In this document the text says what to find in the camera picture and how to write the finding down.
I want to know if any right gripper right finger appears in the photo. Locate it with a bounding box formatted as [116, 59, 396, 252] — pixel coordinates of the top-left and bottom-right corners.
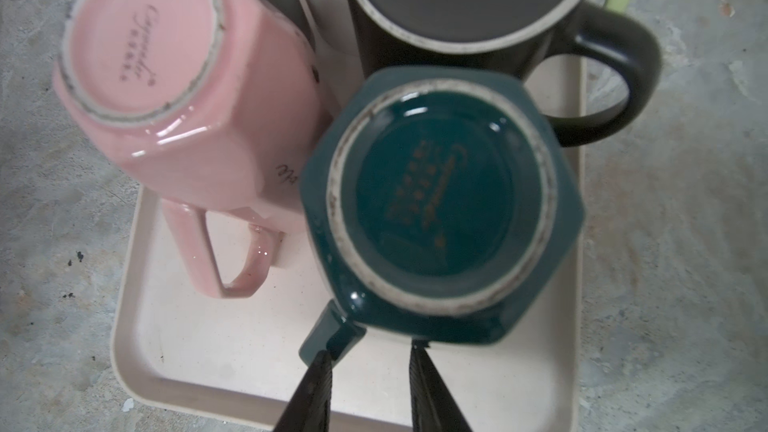
[409, 344, 472, 432]

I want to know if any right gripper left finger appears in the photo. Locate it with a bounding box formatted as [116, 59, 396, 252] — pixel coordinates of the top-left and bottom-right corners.
[273, 350, 333, 432]

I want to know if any dark green mug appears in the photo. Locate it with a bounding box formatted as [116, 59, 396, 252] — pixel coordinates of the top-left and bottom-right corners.
[299, 66, 585, 363]

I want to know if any pink mug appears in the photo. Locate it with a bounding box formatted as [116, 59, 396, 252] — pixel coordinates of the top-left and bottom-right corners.
[53, 0, 338, 298]

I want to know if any black mug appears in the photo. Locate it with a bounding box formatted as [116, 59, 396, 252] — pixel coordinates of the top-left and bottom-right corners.
[347, 0, 662, 147]

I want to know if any beige plastic tray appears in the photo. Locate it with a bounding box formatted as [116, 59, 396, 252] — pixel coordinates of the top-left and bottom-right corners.
[111, 0, 586, 431]

